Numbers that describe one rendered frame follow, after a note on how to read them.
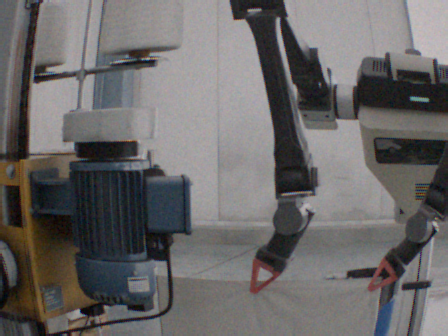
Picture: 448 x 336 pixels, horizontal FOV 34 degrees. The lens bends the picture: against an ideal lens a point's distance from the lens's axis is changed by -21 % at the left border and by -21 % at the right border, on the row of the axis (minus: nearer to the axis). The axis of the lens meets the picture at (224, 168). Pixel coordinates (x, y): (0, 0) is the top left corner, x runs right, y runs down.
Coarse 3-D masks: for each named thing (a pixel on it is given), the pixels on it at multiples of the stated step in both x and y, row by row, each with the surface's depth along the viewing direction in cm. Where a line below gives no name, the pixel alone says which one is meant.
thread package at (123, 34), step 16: (112, 0) 151; (128, 0) 149; (144, 0) 149; (160, 0) 150; (176, 0) 152; (112, 16) 151; (128, 16) 149; (144, 16) 149; (160, 16) 150; (176, 16) 153; (112, 32) 150; (128, 32) 149; (144, 32) 149; (160, 32) 150; (176, 32) 153; (112, 48) 151; (128, 48) 149; (144, 48) 152; (160, 48) 155; (176, 48) 157
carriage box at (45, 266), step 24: (0, 168) 138; (24, 168) 136; (48, 168) 147; (24, 192) 136; (24, 216) 136; (24, 240) 137; (48, 240) 146; (72, 240) 156; (24, 264) 137; (48, 264) 145; (72, 264) 155; (24, 288) 138; (48, 288) 142; (72, 288) 154; (24, 312) 139; (48, 312) 141
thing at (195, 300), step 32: (160, 288) 177; (192, 288) 175; (224, 288) 173; (288, 288) 170; (320, 288) 167; (352, 288) 164; (160, 320) 178; (192, 320) 176; (224, 320) 173; (256, 320) 172; (288, 320) 170; (320, 320) 167; (352, 320) 164
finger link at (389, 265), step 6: (384, 258) 158; (384, 264) 159; (390, 264) 158; (378, 270) 160; (390, 270) 159; (396, 276) 157; (372, 282) 161; (384, 282) 160; (390, 282) 159; (372, 288) 161
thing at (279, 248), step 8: (272, 240) 168; (280, 240) 167; (288, 240) 167; (296, 240) 168; (264, 248) 168; (272, 248) 168; (280, 248) 167; (288, 248) 167; (264, 256) 166; (272, 256) 165; (280, 256) 168; (288, 256) 168; (280, 264) 166
